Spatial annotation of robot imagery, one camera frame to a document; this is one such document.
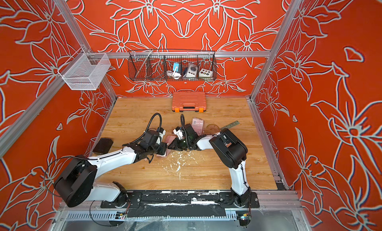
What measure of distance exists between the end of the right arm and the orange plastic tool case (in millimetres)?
285

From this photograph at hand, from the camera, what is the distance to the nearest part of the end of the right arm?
74 cm

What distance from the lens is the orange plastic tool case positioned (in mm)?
1091
